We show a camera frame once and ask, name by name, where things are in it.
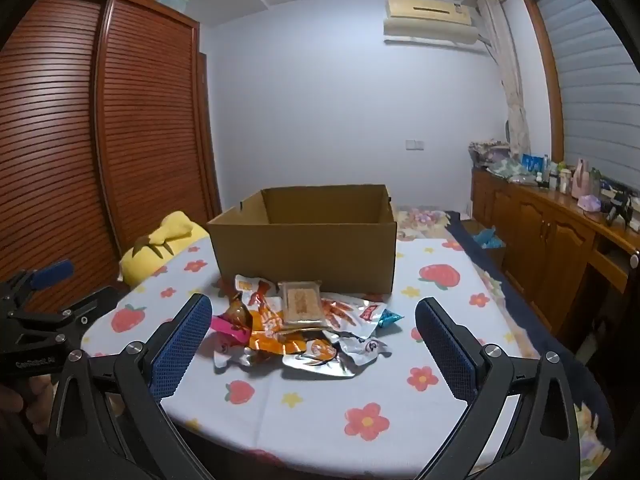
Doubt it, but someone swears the yellow plush toy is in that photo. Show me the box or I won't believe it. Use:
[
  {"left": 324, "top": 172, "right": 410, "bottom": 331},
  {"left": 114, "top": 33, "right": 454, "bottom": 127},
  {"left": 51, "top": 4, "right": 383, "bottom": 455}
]
[{"left": 118, "top": 210, "right": 211, "bottom": 288}]

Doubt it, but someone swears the silver orange-red print packet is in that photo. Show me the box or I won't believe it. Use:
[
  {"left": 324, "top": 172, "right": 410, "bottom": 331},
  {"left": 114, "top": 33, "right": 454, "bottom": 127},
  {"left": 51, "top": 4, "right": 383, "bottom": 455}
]
[{"left": 320, "top": 297, "right": 392, "bottom": 342}]

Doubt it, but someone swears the pink candy wrapper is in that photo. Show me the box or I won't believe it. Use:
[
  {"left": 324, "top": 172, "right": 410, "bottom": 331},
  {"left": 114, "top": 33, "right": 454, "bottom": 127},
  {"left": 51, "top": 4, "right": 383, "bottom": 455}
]
[{"left": 210, "top": 315, "right": 252, "bottom": 337}]

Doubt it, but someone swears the floral fabric bag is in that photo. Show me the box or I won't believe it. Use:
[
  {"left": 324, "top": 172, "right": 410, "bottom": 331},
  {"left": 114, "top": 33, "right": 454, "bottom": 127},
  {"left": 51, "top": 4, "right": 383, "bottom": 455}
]
[{"left": 468, "top": 137, "right": 511, "bottom": 171}]

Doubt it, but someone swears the clear brown biscuit packet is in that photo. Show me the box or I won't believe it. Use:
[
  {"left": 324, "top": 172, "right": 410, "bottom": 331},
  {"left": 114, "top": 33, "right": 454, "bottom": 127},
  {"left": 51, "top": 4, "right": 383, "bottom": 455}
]
[{"left": 276, "top": 281, "right": 323, "bottom": 325}]

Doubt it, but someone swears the grey window blind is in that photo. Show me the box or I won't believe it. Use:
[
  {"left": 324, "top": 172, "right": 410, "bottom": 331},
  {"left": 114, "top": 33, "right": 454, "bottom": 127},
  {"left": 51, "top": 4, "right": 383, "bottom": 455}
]
[{"left": 530, "top": 0, "right": 640, "bottom": 196}]

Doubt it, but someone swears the wooden window frame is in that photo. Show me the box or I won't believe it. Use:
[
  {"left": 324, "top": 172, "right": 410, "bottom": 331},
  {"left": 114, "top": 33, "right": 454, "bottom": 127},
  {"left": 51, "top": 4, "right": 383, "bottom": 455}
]
[{"left": 520, "top": 0, "right": 568, "bottom": 163}]

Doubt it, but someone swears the small silver snack packet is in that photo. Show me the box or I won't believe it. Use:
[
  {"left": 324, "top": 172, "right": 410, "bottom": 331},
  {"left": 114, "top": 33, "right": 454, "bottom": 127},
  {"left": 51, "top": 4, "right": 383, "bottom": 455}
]
[{"left": 340, "top": 335, "right": 394, "bottom": 369}]

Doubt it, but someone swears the floral quilt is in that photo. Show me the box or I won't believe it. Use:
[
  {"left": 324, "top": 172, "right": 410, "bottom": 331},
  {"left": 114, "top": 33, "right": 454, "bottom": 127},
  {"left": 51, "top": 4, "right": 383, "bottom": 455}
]
[{"left": 395, "top": 205, "right": 618, "bottom": 466}]

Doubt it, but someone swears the wooden sideboard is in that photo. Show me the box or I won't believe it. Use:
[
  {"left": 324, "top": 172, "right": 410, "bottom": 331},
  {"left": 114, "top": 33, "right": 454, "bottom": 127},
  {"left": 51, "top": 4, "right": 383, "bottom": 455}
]
[{"left": 470, "top": 167, "right": 640, "bottom": 341}]

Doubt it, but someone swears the beige patterned curtain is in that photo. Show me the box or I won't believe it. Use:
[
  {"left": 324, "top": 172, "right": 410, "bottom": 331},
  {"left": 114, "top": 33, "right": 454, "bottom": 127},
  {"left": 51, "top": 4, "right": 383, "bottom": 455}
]
[{"left": 477, "top": 0, "right": 532, "bottom": 161}]

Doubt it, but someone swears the teal plastic bag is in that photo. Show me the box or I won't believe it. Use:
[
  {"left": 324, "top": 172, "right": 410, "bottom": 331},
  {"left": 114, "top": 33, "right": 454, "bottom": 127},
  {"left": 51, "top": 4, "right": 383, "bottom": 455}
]
[{"left": 472, "top": 227, "right": 505, "bottom": 252}]

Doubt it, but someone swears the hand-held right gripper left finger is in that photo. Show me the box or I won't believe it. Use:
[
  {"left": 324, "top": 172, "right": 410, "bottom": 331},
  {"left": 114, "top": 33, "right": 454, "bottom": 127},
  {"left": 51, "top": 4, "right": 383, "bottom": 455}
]
[{"left": 45, "top": 292, "right": 213, "bottom": 480}]

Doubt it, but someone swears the small black tripod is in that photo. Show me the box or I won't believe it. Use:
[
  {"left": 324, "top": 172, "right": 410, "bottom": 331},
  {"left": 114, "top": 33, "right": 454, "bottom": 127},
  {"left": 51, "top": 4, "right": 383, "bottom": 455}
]
[{"left": 602, "top": 192, "right": 634, "bottom": 226}]

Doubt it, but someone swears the person's left hand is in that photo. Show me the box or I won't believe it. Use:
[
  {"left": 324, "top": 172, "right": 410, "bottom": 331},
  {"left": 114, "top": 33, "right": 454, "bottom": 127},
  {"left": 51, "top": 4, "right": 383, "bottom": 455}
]
[{"left": 0, "top": 376, "right": 55, "bottom": 436}]

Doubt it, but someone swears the silver packet orange cartoon print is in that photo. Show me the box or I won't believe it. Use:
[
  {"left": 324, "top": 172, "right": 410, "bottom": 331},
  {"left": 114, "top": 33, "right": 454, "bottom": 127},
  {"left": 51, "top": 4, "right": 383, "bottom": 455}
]
[{"left": 250, "top": 330, "right": 352, "bottom": 377}]

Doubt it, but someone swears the green patterned cloth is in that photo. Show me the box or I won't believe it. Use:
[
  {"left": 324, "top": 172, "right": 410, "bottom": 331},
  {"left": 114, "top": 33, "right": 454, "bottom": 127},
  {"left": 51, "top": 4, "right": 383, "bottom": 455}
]
[{"left": 492, "top": 157, "right": 525, "bottom": 182}]

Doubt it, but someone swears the brown cardboard box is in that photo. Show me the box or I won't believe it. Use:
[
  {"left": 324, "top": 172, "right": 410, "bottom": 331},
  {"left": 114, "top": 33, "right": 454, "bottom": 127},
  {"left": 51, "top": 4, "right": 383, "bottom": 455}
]
[{"left": 206, "top": 184, "right": 398, "bottom": 295}]

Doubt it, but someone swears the blue candy wrapper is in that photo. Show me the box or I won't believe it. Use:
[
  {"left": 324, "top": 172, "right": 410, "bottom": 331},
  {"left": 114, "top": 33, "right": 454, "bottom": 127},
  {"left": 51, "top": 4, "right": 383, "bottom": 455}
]
[{"left": 376, "top": 308, "right": 405, "bottom": 330}]

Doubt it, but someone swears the wooden louvered wardrobe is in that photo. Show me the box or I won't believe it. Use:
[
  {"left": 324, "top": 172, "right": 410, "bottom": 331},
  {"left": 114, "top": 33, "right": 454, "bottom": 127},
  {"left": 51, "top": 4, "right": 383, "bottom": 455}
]
[{"left": 0, "top": 0, "right": 223, "bottom": 311}]

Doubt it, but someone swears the beige wall air conditioner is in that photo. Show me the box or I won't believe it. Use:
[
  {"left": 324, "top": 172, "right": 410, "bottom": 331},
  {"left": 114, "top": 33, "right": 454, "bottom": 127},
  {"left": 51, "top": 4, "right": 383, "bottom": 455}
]
[{"left": 382, "top": 0, "right": 493, "bottom": 51}]

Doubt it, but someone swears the white orange claw-print packet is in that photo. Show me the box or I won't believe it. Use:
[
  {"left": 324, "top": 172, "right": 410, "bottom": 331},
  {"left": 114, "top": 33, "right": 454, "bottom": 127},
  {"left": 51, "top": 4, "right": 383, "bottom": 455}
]
[{"left": 235, "top": 275, "right": 282, "bottom": 342}]

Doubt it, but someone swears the brown candy wrapper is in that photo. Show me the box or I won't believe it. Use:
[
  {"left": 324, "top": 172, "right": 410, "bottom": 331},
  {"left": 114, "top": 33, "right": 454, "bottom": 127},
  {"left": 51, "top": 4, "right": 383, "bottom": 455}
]
[{"left": 227, "top": 292, "right": 254, "bottom": 324}]

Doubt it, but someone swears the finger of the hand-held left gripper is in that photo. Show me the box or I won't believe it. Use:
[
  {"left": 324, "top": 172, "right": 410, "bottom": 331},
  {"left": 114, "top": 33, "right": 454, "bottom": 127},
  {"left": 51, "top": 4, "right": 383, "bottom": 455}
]
[
  {"left": 7, "top": 285, "right": 123, "bottom": 348},
  {"left": 0, "top": 259, "right": 76, "bottom": 318}
]

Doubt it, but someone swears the crumpled silver snack packet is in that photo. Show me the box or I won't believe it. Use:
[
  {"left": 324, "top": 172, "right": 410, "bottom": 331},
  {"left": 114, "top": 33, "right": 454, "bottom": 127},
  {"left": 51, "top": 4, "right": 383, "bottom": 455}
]
[{"left": 212, "top": 335, "right": 262, "bottom": 374}]

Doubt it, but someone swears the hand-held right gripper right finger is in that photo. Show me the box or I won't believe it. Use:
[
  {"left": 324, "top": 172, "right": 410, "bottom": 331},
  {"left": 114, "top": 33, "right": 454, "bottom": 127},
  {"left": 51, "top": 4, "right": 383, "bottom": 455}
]
[{"left": 414, "top": 296, "right": 583, "bottom": 480}]

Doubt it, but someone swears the white strawberry flower bedsheet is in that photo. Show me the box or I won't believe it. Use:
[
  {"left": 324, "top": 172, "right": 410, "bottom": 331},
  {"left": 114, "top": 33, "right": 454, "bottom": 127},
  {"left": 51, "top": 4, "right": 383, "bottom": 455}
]
[{"left": 80, "top": 237, "right": 551, "bottom": 461}]

